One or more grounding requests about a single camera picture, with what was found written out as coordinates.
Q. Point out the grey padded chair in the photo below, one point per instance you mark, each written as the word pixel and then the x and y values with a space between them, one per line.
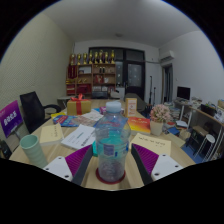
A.
pixel 136 100

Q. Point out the yellow folder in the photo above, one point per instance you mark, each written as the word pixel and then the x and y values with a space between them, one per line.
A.
pixel 58 115

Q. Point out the wooden shelf unit with trophies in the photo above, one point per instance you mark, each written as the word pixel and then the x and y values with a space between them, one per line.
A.
pixel 91 76

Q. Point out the black computer monitor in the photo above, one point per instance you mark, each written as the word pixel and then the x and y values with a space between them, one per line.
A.
pixel 183 92

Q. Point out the pale yellow envelope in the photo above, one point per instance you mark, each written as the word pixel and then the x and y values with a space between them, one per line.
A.
pixel 51 133
pixel 151 143

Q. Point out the black bag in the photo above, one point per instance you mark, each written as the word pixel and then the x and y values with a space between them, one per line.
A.
pixel 4 148

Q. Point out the black office chair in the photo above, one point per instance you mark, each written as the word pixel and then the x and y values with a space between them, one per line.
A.
pixel 33 111

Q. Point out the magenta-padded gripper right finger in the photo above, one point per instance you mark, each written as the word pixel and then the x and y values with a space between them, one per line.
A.
pixel 165 165

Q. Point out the cluttered wooden side desk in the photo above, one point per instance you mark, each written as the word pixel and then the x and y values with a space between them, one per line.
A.
pixel 200 115

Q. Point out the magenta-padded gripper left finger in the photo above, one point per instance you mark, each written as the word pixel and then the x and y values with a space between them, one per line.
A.
pixel 59 166

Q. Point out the purple sign board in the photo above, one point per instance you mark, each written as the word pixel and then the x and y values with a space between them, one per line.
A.
pixel 10 117

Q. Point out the teal book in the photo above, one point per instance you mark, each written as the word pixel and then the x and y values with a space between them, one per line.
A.
pixel 94 148

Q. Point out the pink flowers in white pot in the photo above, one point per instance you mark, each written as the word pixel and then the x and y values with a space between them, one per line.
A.
pixel 159 116

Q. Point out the white round stool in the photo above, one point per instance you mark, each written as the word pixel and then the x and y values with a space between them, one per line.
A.
pixel 210 137

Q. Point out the small round white table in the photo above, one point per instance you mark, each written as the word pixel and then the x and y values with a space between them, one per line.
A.
pixel 63 99

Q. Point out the orange red book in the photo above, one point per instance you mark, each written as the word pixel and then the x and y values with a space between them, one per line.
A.
pixel 140 124

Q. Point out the white printed leaflet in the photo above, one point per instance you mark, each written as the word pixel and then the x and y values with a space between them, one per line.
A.
pixel 90 117

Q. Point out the white printed document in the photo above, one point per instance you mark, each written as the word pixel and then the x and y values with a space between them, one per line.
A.
pixel 79 136

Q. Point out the pale green ribbed cup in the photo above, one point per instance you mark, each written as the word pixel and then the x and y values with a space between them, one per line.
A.
pixel 33 150

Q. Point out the pink purple packet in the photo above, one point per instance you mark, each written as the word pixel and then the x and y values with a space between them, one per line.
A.
pixel 102 109

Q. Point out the small upright orange box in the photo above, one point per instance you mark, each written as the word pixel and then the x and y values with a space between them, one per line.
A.
pixel 131 106

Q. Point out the black framed glass door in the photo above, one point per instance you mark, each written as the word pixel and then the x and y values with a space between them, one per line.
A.
pixel 135 73

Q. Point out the white wall air conditioner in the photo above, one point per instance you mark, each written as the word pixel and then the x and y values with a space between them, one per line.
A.
pixel 166 55

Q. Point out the blue red book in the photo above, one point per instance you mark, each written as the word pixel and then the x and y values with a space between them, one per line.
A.
pixel 65 120

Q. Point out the yellow gift box red ribbon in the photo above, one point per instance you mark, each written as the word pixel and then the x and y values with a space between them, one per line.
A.
pixel 79 107

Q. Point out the clear plastic water bottle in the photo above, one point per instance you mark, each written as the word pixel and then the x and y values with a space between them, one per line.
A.
pixel 112 150

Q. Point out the flat round red coaster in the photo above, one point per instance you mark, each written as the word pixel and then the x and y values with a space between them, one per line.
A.
pixel 98 176

